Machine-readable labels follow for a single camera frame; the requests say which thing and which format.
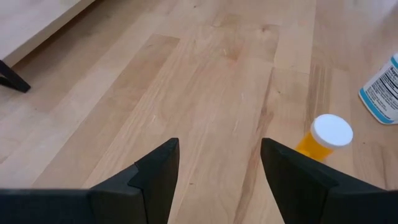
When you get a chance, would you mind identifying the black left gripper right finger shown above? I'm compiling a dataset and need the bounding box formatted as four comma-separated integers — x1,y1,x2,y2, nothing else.
260,138,398,224

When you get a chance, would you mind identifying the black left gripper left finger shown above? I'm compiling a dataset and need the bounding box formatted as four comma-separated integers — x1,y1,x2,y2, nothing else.
0,138,180,224

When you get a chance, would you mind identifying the orange pill bottle white cap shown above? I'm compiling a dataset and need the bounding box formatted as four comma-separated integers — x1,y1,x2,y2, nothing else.
295,113,354,162

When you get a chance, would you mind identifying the large white supplement bottle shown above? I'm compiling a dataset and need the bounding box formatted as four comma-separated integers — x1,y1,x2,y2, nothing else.
358,52,398,125

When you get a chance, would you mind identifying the wooden shelf black metal frame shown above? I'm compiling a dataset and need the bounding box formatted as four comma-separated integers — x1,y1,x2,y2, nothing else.
0,0,96,94

